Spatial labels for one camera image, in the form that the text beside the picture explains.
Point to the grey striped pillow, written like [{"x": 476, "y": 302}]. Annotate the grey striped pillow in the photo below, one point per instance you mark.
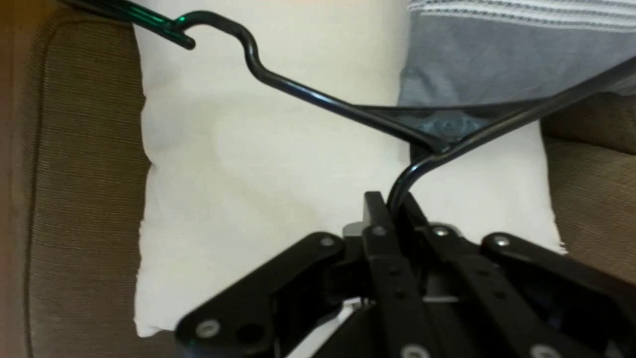
[{"x": 504, "y": 61}]

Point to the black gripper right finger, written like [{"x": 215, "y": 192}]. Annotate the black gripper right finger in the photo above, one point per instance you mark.
[{"x": 529, "y": 300}]

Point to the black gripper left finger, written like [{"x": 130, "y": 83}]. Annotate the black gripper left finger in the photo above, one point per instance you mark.
[{"x": 279, "y": 292}]

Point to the white pillow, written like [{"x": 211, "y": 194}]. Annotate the white pillow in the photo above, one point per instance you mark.
[{"x": 265, "y": 180}]

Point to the black coat hanger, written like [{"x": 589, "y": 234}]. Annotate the black coat hanger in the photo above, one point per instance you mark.
[{"x": 444, "y": 127}]

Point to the brown fabric sofa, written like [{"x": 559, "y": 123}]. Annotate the brown fabric sofa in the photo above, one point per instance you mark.
[{"x": 80, "y": 200}]

